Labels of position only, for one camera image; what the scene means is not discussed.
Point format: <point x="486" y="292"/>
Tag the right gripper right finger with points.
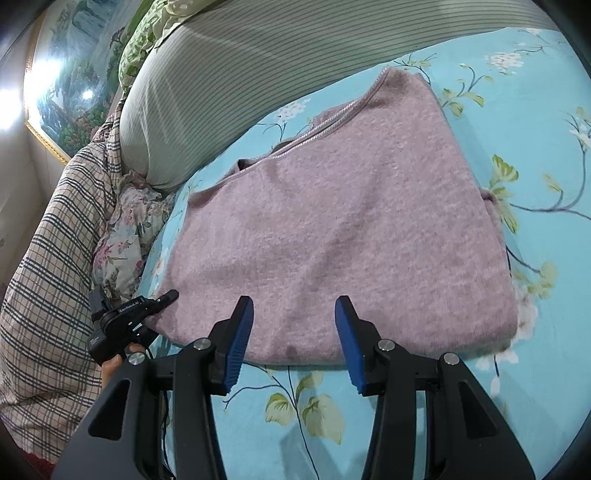
<point x="467" y="436"/>

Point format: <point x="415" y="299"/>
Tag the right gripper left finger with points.
<point x="120" y="436"/>

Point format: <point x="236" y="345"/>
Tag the mauve knit sweater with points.
<point x="375" y="202"/>

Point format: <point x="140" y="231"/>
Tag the operator's left hand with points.
<point x="109" y="367"/>

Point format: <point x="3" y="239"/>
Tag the plaid checked blanket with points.
<point x="48" y="379"/>

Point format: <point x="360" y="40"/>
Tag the pink floral pillow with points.
<point x="121" y="253"/>

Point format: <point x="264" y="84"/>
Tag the gold framed landscape painting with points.
<point x="71" y="77"/>

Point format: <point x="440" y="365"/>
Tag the grey-green striped pillow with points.
<point x="228" y="66"/>

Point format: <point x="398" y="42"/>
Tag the green floral pillow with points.
<point x="161" y="19"/>

